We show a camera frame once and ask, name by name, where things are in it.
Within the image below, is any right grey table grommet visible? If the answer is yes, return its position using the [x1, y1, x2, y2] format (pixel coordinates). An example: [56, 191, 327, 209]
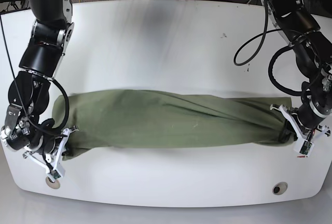
[272, 182, 288, 195]

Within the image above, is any black tripod stand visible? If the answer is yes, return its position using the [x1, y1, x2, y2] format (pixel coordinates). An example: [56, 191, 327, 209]
[1, 0, 30, 15]

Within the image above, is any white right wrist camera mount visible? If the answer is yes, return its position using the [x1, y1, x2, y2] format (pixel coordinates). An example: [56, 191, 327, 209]
[23, 125, 78, 183]

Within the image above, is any left grey table grommet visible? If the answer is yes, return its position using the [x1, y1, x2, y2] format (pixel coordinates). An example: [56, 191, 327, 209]
[45, 177, 60, 190]

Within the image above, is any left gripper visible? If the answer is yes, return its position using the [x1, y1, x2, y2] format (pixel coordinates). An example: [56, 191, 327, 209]
[279, 102, 328, 145]

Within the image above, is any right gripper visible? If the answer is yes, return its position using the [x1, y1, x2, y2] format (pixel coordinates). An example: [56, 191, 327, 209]
[25, 131, 63, 161]

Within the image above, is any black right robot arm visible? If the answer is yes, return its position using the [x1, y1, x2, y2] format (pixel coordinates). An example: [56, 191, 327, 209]
[1, 0, 74, 157]

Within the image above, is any green T-shirt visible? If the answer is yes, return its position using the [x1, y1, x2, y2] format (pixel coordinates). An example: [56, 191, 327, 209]
[65, 89, 292, 160]

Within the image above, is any grey table grommet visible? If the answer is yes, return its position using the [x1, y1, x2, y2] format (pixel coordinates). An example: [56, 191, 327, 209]
[45, 177, 60, 190]
[272, 182, 288, 195]

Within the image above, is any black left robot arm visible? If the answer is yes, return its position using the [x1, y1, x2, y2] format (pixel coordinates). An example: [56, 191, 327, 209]
[261, 0, 331, 144]

